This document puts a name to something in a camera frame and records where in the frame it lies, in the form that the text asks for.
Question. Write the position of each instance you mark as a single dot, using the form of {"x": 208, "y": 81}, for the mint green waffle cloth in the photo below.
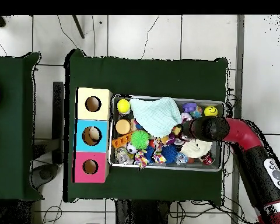
{"x": 156, "y": 116}

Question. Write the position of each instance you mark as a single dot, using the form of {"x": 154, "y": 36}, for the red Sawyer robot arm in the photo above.
{"x": 240, "y": 133}

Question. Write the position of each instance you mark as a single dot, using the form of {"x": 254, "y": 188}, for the clear mesh bin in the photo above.
{"x": 165, "y": 166}

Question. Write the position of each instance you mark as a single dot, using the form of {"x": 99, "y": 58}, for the wooden box with three holes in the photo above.
{"x": 80, "y": 130}

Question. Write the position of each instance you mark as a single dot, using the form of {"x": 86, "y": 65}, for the green spiky rubber ball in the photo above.
{"x": 140, "y": 139}

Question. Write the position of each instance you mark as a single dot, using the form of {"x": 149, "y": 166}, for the toy hamburger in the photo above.
{"x": 123, "y": 126}

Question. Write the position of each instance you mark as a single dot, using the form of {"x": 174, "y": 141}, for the yellow tennis ball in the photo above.
{"x": 123, "y": 106}

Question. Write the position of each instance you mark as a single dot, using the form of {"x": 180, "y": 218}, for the orange plastic toy block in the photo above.
{"x": 121, "y": 140}

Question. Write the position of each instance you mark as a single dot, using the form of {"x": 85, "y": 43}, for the crushed drink can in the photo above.
{"x": 122, "y": 155}

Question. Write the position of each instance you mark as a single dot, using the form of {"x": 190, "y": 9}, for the blue spiky rubber ball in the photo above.
{"x": 169, "y": 154}

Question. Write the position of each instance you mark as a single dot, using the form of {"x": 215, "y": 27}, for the dark green tablecloth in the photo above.
{"x": 11, "y": 140}
{"x": 142, "y": 77}

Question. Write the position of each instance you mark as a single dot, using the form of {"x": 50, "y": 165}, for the cream waffle cloth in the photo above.
{"x": 197, "y": 149}

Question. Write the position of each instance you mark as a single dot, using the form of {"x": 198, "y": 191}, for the yellow smiley ball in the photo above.
{"x": 211, "y": 111}

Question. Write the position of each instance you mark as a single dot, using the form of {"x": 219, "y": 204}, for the black upright panel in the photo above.
{"x": 58, "y": 116}

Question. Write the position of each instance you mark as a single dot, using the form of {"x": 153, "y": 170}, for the grey rounded stand base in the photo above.
{"x": 45, "y": 173}

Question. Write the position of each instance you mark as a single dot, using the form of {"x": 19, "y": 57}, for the black rod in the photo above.
{"x": 78, "y": 26}

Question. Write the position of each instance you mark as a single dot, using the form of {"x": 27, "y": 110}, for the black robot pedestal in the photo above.
{"x": 140, "y": 214}

